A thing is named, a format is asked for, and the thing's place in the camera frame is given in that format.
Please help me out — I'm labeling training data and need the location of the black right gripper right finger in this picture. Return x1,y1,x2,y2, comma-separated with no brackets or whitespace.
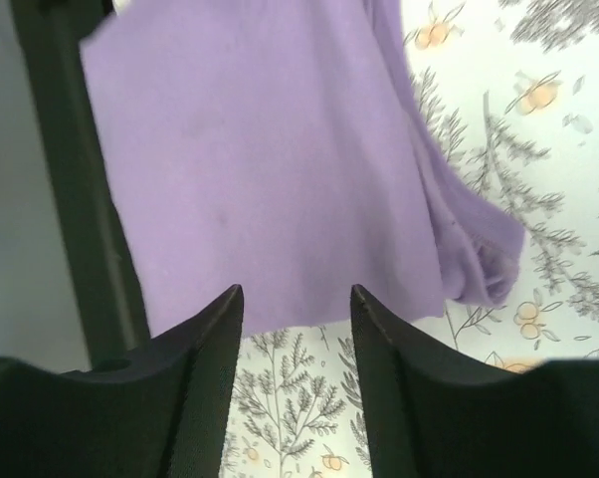
350,285,599,477

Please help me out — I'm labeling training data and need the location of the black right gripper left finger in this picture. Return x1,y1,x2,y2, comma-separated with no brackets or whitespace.
0,286,244,478

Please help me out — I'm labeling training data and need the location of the purple t shirt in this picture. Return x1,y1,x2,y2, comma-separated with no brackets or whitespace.
81,1,524,335

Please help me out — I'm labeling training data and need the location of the floral tablecloth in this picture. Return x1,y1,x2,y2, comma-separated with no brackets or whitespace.
220,1,599,477

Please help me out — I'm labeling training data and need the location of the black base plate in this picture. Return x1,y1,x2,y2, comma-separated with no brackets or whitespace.
10,1,149,367

